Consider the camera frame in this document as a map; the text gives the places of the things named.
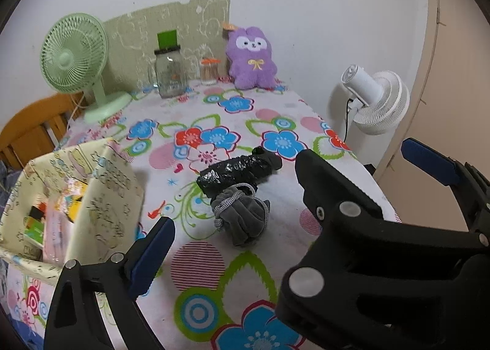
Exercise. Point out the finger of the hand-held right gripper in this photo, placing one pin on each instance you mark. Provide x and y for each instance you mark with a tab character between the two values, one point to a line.
344	250
425	158

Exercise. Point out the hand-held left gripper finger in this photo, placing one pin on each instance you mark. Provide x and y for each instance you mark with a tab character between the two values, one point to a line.
149	254

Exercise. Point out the yellow printed fabric storage box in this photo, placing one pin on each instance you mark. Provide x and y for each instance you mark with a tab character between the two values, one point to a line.
111	212

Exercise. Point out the yellow snack packet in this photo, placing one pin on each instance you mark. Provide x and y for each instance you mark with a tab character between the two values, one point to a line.
71	201

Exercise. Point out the black shiny bundle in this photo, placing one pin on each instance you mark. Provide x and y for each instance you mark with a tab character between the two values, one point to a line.
229	174

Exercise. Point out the green and orange tissue pack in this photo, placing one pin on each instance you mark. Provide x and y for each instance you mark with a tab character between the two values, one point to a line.
33	229

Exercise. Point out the white fan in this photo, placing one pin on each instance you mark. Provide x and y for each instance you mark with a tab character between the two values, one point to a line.
377	105

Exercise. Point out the white plastic packet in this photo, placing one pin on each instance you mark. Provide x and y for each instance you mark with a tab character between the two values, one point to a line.
55	239

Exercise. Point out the beige door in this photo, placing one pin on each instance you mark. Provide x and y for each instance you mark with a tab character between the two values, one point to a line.
459	67

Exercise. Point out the blue bed sheet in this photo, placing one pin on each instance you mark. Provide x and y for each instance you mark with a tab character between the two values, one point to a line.
26	338

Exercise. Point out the floral tablecloth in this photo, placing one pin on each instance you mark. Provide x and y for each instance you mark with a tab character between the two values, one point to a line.
245	116

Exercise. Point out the wooden headboard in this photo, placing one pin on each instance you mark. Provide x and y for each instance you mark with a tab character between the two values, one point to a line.
30	132

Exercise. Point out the glass jar with green lid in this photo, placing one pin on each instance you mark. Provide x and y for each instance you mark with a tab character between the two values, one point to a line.
170	71

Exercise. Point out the cotton swab container orange lid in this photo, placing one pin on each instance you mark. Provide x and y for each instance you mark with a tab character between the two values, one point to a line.
209	74

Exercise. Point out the purple plush bunny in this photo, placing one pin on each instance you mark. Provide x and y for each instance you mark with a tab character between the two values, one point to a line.
250	63

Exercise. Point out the green desk fan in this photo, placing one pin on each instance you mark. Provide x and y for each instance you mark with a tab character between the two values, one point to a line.
69	55

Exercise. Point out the green patterned wall sheet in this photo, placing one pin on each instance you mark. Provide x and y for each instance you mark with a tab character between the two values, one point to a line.
130	36

